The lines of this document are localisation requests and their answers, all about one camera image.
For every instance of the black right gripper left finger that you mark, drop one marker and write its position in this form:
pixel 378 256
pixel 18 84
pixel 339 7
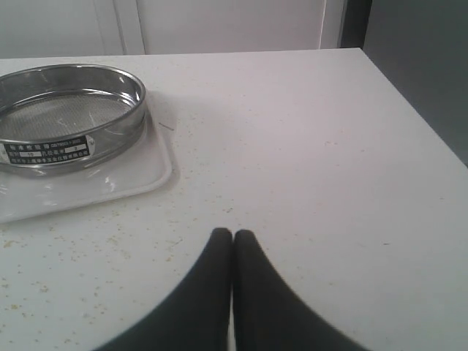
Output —
pixel 196 314

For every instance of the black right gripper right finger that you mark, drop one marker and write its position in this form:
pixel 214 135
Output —
pixel 267 313

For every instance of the round stainless steel sieve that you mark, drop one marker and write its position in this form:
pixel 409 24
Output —
pixel 68 117

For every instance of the white plastic tray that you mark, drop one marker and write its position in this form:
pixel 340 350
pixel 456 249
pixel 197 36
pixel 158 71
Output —
pixel 142 168

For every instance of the white cabinet doors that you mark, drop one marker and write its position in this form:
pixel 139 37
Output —
pixel 34 29

